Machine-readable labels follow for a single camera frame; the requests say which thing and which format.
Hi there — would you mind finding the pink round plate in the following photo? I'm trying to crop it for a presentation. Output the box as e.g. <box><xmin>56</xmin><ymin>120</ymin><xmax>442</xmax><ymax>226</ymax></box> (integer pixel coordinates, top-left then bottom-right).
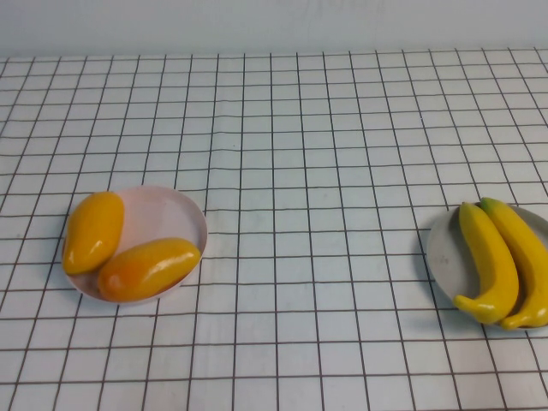
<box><xmin>62</xmin><ymin>185</ymin><xmax>210</xmax><ymax>307</ymax></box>

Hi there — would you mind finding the yellow banana with green tip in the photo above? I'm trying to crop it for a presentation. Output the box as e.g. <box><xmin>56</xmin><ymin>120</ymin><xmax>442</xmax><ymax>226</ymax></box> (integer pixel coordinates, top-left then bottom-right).
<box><xmin>479</xmin><ymin>196</ymin><xmax>548</xmax><ymax>331</ymax></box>

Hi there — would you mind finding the plain yellow mango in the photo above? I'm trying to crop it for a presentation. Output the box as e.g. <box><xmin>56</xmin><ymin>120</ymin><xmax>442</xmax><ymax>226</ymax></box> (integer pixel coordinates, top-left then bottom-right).
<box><xmin>62</xmin><ymin>191</ymin><xmax>126</xmax><ymax>276</ymax></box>

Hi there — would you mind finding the white grid tablecloth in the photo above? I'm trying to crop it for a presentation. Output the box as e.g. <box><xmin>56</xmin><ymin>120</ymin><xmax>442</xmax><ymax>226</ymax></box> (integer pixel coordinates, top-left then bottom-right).
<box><xmin>0</xmin><ymin>46</ymin><xmax>548</xmax><ymax>411</ymax></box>

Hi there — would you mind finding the grey round plate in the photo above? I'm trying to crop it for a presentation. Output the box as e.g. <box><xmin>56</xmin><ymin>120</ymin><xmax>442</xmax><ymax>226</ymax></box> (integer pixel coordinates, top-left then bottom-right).
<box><xmin>426</xmin><ymin>203</ymin><xmax>548</xmax><ymax>331</ymax></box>

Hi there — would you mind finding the mango with orange blush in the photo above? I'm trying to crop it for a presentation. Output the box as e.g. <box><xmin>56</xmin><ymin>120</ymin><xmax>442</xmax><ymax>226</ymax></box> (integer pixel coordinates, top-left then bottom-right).
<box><xmin>97</xmin><ymin>237</ymin><xmax>202</xmax><ymax>302</ymax></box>

